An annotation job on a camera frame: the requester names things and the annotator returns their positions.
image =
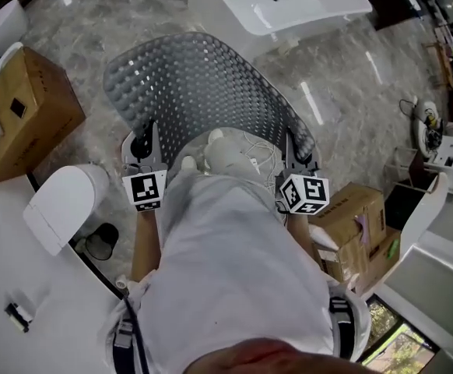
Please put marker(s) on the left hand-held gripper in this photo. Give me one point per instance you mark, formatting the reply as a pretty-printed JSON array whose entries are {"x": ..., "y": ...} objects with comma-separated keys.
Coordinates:
[{"x": 145, "y": 189}]

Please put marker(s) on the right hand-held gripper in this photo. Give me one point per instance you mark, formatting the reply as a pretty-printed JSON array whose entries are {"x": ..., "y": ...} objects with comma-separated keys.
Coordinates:
[{"x": 304, "y": 193}]

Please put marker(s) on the grey perforated rubber mat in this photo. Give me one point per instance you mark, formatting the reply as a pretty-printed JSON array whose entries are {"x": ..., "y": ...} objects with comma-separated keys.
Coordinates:
[{"x": 211, "y": 92}]

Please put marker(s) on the person's right forearm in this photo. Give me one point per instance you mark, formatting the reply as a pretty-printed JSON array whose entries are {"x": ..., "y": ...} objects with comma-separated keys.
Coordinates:
[{"x": 302, "y": 240}]

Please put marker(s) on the person's left forearm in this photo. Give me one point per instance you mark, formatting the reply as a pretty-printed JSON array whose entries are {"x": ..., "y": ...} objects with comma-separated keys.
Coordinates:
[{"x": 146, "y": 244}]

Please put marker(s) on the person's light grey trousers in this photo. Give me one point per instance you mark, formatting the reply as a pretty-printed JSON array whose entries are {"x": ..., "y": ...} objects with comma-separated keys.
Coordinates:
[{"x": 230, "y": 158}]

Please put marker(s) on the person's left white shoe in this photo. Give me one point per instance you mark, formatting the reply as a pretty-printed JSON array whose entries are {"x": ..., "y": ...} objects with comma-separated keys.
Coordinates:
[{"x": 189, "y": 163}]

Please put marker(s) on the person's white shoe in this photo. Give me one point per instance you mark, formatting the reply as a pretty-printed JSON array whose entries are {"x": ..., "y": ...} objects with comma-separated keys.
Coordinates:
[
  {"x": 215, "y": 135},
  {"x": 189, "y": 163}
]

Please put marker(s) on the person's right white shoe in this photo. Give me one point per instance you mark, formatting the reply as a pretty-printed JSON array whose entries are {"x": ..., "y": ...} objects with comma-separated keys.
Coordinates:
[{"x": 215, "y": 135}]

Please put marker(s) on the white toilet with closed lid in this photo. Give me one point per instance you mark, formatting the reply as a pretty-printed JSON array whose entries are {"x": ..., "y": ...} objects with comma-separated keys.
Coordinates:
[{"x": 63, "y": 201}]

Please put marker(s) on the white paper wrap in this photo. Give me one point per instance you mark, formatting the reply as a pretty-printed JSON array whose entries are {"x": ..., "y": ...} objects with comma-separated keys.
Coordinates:
[{"x": 322, "y": 237}]

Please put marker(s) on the large brown cardboard box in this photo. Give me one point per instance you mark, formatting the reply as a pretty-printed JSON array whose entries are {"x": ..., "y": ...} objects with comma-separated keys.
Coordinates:
[{"x": 36, "y": 131}]

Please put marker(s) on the pink item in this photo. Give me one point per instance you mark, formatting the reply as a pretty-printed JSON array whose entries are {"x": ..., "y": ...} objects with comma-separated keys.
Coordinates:
[{"x": 362, "y": 228}]

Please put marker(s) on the person's white shirt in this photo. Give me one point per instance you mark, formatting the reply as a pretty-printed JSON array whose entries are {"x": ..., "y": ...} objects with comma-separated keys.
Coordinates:
[{"x": 230, "y": 267}]

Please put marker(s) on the open brown cardboard box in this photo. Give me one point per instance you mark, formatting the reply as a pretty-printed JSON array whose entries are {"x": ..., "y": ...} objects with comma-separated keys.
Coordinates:
[{"x": 374, "y": 259}]

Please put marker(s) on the green item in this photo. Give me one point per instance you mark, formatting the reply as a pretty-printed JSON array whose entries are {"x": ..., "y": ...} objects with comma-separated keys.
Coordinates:
[{"x": 393, "y": 249}]

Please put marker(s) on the white bathtub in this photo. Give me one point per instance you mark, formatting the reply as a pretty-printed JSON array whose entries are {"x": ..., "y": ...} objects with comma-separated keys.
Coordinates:
[{"x": 289, "y": 6}]

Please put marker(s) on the white ceramic basin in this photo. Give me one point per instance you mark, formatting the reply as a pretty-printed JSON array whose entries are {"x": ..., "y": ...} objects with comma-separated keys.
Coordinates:
[{"x": 425, "y": 212}]

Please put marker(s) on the white curved toilet seat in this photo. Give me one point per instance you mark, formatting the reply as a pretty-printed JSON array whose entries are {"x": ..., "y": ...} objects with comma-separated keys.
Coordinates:
[{"x": 6, "y": 58}]

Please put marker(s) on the person's face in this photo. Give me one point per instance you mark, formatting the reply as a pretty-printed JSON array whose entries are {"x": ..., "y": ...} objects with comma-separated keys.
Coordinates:
[{"x": 281, "y": 358}]

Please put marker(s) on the window with green view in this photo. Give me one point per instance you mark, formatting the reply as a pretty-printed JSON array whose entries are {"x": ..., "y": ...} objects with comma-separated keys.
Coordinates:
[{"x": 401, "y": 345}]

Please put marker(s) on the wall toilet paper holder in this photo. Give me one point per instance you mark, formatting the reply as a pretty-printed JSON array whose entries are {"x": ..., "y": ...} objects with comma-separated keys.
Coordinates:
[{"x": 18, "y": 312}]

